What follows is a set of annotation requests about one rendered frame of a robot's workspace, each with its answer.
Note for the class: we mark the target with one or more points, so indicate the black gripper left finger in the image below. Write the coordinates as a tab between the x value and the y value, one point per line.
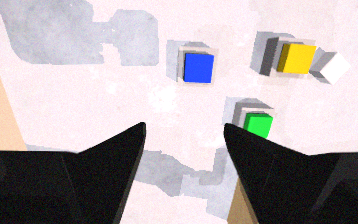
95	183

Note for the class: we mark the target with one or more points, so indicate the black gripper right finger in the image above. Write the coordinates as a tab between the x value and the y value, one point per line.
285	186

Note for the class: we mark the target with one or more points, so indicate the yellow button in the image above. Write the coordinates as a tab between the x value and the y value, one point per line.
288	58

